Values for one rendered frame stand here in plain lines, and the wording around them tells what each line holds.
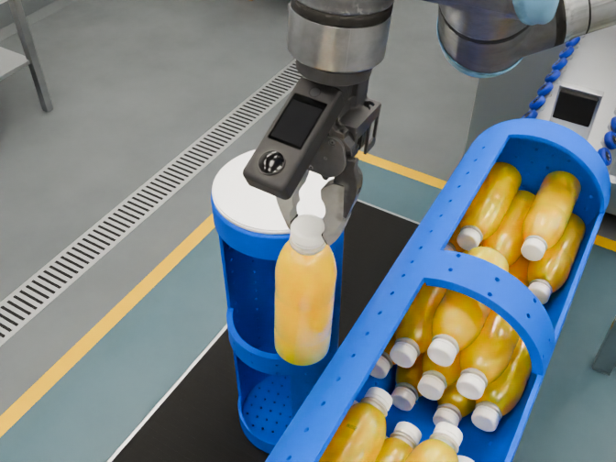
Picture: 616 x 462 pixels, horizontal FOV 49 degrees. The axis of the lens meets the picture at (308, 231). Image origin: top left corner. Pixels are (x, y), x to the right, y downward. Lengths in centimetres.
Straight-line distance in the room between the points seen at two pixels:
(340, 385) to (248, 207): 58
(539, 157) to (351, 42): 84
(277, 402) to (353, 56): 162
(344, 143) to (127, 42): 364
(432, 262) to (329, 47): 51
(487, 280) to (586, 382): 155
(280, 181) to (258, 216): 76
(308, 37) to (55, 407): 199
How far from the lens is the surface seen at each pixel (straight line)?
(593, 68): 220
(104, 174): 324
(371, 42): 61
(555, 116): 179
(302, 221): 75
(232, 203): 140
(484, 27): 61
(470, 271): 101
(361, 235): 260
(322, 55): 60
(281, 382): 216
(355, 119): 67
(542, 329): 105
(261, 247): 136
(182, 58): 403
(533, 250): 124
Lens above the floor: 196
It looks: 44 degrees down
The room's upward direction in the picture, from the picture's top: straight up
